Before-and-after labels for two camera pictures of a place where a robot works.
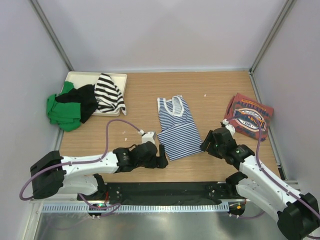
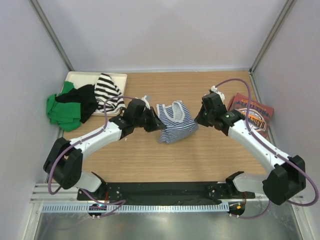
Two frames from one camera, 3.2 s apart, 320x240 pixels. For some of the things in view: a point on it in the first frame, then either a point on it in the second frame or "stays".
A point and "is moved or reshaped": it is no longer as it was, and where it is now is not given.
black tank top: [85, 96] stays
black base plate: [161, 193] stays
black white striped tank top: [109, 98] stays
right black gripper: [210, 137] -> [199, 118]
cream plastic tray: [79, 79] stays
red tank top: [248, 125] stays
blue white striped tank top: [179, 136] is moved or reshaped
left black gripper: [161, 161] -> [156, 124]
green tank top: [66, 115] stays
